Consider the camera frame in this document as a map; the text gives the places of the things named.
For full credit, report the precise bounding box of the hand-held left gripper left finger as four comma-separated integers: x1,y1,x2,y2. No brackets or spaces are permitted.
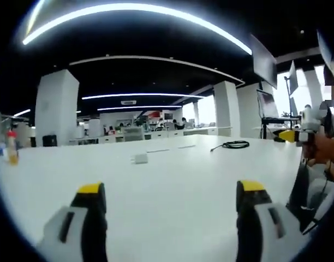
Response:
35,182,109,262

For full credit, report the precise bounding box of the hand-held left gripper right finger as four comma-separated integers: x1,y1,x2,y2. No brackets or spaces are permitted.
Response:
236,180,304,262

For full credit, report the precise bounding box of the black Type-C cable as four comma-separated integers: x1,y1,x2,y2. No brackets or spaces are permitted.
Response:
210,140,250,152

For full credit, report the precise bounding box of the white charger adapter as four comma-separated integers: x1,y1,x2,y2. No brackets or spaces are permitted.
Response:
129,153,149,165

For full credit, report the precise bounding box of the white desk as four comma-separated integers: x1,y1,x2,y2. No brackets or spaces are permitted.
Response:
0,134,307,262

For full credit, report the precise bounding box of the person's right hand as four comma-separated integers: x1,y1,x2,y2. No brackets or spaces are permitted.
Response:
306,133,334,167

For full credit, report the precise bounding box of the black stand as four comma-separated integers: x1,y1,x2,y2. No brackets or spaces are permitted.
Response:
261,116,301,140

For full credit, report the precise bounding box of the laptop on stand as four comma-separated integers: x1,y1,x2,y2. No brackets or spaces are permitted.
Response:
256,90,300,121

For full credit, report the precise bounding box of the tilted monitor on pole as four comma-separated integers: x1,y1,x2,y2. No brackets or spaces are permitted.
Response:
283,60,299,118

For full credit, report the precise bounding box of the black monitor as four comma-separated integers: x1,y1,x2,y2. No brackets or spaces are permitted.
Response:
249,33,278,90

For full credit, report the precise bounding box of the black office chair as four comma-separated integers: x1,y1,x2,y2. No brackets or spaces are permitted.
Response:
42,134,58,148

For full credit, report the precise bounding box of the bottle with red cap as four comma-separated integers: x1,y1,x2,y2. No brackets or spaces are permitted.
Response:
5,129,19,166

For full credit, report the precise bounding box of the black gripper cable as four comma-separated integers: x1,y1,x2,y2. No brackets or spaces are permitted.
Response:
302,160,334,235

